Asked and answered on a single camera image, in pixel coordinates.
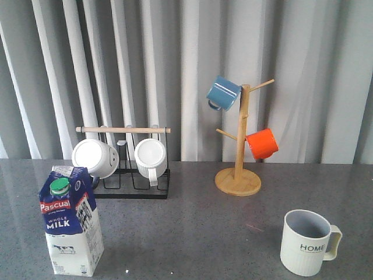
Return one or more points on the blue white milk carton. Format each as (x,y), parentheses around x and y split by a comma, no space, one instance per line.
(71,221)

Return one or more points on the white HOME mug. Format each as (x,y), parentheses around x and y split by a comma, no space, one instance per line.
(308,239)

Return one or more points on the white ribbed mug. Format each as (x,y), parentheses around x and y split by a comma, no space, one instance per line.
(151,160)

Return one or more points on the blue enamel mug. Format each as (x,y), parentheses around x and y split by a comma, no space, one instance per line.
(223,94)

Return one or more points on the wooden mug tree stand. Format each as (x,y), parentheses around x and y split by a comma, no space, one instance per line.
(237,180)

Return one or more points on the orange enamel mug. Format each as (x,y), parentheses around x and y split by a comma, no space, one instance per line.
(262,144)

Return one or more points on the white smiley face mug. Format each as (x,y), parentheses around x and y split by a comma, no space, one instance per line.
(99,158)

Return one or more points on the grey pleated curtain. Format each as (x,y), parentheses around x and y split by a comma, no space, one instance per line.
(151,64)

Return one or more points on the black wire mug rack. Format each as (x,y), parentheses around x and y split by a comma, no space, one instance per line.
(126,181)

